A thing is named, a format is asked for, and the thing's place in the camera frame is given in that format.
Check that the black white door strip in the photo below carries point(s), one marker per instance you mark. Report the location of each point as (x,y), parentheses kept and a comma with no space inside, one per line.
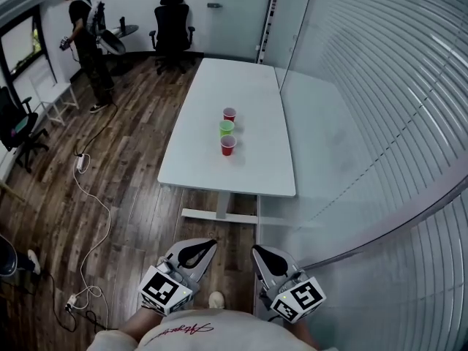
(268,17)

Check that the white table leg frame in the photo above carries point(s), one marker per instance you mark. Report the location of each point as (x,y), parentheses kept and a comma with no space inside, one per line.
(222,205)

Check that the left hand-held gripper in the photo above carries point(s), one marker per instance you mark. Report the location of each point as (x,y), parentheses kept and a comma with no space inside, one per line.
(161,289)

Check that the person's right forearm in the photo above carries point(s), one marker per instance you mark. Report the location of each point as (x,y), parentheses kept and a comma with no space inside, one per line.
(305,333)

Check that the dark framed window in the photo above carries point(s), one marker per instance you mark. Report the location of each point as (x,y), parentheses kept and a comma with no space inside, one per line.
(43,42)

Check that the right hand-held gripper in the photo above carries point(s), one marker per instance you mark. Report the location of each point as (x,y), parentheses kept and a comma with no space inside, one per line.
(298,298)

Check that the black mesh office chair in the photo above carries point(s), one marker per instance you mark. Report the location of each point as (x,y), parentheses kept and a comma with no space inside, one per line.
(18,123)

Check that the black high-back office chair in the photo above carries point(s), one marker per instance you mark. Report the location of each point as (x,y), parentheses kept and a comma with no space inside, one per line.
(172,24)

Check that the person's grey sweatshirt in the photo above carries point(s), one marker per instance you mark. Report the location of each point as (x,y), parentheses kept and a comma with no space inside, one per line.
(219,333)

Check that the person's white shoe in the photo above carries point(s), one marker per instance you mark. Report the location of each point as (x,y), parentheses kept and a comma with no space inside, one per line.
(216,300)

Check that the round black side table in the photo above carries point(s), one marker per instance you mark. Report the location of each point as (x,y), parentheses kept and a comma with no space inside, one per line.
(129,29)

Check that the white venetian blinds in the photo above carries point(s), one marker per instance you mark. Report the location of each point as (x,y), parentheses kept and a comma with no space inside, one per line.
(395,104)

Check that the white stool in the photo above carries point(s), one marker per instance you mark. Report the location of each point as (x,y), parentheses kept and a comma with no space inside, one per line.
(55,91)

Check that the black bottle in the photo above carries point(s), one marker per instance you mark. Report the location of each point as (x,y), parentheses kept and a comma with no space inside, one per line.
(123,23)

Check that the white power strip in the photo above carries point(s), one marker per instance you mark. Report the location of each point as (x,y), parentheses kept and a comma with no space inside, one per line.
(81,162)

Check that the person's left forearm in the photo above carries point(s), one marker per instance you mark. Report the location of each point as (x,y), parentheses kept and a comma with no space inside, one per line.
(140,324)

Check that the green plastic cup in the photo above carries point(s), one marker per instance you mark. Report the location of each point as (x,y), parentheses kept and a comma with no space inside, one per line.
(226,127)

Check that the red plastic cup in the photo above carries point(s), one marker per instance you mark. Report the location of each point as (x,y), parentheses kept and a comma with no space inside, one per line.
(229,115)
(227,149)

